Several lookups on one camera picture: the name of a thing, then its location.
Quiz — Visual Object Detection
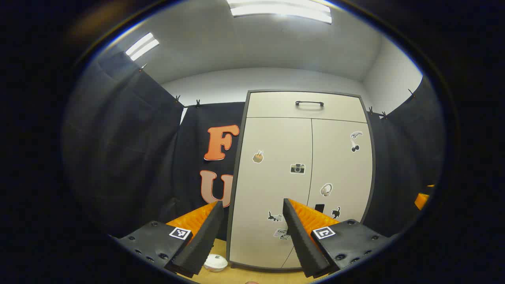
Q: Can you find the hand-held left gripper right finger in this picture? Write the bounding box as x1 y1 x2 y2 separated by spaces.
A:
282 198 395 278

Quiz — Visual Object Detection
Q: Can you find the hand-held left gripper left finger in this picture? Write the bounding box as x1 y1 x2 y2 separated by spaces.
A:
112 200 224 278

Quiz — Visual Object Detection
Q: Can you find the cabinet door with camera sticker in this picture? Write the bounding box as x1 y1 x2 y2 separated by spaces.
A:
229 117 313 269

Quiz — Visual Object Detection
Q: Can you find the cabinet door with cherry sticker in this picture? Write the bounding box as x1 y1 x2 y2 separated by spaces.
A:
282 118 374 269

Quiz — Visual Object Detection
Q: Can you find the beige double-door shoe cabinet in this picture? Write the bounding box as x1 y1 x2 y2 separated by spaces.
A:
226 90 376 273

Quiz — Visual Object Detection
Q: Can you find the beige cabinet drawer front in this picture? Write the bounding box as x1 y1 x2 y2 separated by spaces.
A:
247 92 367 123

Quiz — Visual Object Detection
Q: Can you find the white round bowl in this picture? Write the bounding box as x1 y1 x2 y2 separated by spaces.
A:
204 254 228 273

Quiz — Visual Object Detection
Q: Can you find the black backdrop cloth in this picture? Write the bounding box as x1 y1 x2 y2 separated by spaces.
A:
63 51 446 239

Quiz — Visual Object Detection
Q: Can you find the small ceiling light panel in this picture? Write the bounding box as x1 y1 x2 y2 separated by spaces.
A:
125 32 160 62

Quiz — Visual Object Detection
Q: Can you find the large ceiling light panel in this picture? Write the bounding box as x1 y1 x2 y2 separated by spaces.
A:
227 0 333 24

